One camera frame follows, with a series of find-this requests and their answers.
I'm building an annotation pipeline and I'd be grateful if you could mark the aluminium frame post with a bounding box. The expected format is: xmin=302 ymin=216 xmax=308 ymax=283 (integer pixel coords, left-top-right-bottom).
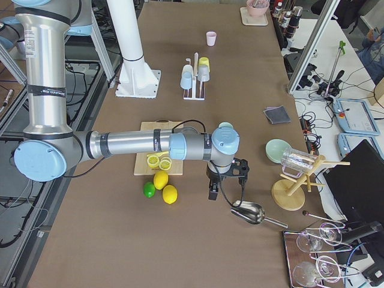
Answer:
xmin=287 ymin=0 xmax=340 ymax=95

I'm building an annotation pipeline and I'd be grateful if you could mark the wooden mug tree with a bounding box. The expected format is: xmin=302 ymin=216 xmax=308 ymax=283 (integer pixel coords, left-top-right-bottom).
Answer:
xmin=271 ymin=155 xmax=350 ymax=211

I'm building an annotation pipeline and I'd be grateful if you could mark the cream tray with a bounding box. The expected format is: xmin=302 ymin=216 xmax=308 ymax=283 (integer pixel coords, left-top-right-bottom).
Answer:
xmin=240 ymin=7 xmax=268 ymax=26

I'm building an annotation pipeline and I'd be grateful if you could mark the light blue cup on rack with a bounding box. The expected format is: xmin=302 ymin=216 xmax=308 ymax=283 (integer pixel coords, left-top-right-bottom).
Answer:
xmin=180 ymin=71 xmax=193 ymax=90

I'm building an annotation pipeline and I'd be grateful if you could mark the grey cup on rack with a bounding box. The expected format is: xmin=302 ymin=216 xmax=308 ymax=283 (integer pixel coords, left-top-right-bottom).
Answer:
xmin=197 ymin=64 xmax=210 ymax=82

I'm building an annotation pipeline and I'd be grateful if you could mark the yellow lemon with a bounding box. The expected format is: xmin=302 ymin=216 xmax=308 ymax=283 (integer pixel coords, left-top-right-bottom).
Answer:
xmin=162 ymin=185 xmax=178 ymax=205
xmin=153 ymin=170 xmax=169 ymax=190

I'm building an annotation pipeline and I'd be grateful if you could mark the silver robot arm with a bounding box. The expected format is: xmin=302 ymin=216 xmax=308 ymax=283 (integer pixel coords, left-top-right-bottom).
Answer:
xmin=14 ymin=1 xmax=239 ymax=193

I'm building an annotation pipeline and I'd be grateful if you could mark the green bowl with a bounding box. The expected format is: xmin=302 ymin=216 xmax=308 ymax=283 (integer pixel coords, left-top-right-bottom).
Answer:
xmin=265 ymin=139 xmax=291 ymax=164

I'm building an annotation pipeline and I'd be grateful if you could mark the lemon slice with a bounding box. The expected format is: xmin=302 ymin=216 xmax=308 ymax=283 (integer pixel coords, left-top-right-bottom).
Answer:
xmin=158 ymin=157 xmax=172 ymax=171
xmin=146 ymin=154 xmax=160 ymax=169

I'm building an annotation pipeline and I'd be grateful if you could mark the grey folded cloth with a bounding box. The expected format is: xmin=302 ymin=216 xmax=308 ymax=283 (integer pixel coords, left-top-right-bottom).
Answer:
xmin=263 ymin=106 xmax=291 ymax=124

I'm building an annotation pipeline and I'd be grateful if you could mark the blue teach pendant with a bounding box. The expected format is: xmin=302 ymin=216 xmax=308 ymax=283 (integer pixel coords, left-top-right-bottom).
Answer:
xmin=337 ymin=133 xmax=382 ymax=158
xmin=333 ymin=98 xmax=380 ymax=136

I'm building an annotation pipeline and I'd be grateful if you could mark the pink plastic cup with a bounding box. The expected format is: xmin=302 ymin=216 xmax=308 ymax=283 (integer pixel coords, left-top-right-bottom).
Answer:
xmin=206 ymin=31 xmax=217 ymax=47

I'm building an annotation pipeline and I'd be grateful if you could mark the clear glass pitcher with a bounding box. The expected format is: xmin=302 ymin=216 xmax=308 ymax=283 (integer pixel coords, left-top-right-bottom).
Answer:
xmin=281 ymin=148 xmax=318 ymax=178

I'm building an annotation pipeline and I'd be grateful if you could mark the yellow plastic knife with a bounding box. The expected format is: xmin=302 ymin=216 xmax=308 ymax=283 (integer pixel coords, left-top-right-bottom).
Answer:
xmin=146 ymin=151 xmax=169 ymax=157

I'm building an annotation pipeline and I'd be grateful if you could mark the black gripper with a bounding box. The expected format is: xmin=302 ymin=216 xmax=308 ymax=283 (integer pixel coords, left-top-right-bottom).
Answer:
xmin=206 ymin=166 xmax=221 ymax=192

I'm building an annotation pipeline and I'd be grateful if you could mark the white wire cup rack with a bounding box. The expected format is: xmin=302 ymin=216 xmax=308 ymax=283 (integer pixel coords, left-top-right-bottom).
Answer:
xmin=181 ymin=52 xmax=203 ymax=100

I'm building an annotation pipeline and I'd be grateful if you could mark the yellow cup on rack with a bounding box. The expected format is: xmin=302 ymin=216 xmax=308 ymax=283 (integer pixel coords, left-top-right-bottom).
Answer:
xmin=198 ymin=57 xmax=210 ymax=67

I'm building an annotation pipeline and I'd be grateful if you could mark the pink bowl of ice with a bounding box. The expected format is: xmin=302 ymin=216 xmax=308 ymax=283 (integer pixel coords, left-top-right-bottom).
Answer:
xmin=246 ymin=0 xmax=269 ymax=17

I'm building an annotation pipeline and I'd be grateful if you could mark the black monitor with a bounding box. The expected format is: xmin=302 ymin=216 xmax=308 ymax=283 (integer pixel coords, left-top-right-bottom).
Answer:
xmin=323 ymin=140 xmax=383 ymax=223

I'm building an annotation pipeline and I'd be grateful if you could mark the wine glass rack tray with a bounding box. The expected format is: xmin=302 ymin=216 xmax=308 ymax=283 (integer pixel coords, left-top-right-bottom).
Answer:
xmin=283 ymin=222 xmax=360 ymax=287

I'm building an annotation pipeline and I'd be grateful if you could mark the green lime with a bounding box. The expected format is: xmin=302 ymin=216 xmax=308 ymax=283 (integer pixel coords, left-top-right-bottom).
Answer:
xmin=143 ymin=182 xmax=156 ymax=198

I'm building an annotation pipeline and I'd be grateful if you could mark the bamboo cutting board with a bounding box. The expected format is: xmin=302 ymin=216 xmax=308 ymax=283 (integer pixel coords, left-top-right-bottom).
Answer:
xmin=134 ymin=121 xmax=184 ymax=176

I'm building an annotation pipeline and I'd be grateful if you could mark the metal scoop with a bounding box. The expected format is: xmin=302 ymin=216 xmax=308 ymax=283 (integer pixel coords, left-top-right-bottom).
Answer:
xmin=231 ymin=200 xmax=288 ymax=229

